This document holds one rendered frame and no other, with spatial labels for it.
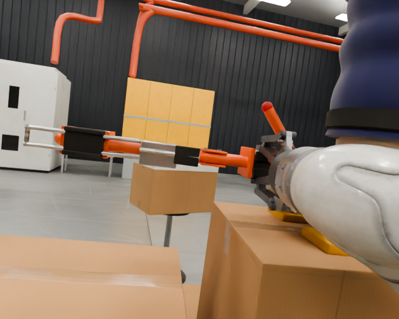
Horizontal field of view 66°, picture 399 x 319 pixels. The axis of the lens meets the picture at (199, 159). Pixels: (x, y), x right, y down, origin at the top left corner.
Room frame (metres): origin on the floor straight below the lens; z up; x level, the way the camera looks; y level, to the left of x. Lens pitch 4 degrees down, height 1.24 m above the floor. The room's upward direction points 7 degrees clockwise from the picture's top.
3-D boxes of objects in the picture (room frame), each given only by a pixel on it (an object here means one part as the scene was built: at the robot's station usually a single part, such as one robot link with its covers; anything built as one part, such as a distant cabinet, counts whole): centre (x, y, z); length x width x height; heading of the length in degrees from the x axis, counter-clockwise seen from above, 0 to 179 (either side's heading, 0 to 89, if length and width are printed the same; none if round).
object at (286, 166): (0.40, -0.15, 1.20); 0.09 x 0.06 x 0.09; 98
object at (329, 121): (0.66, -0.38, 1.31); 0.23 x 0.23 x 0.04
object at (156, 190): (2.58, 0.19, 0.82); 0.60 x 0.40 x 0.40; 125
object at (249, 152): (0.63, -0.13, 1.20); 0.10 x 0.08 x 0.06; 8
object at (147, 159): (0.60, 0.08, 1.20); 0.07 x 0.07 x 0.04; 8
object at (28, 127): (0.54, 0.15, 1.21); 0.31 x 0.03 x 0.05; 98
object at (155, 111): (8.20, 0.99, 1.24); 2.22 x 0.91 x 2.48; 103
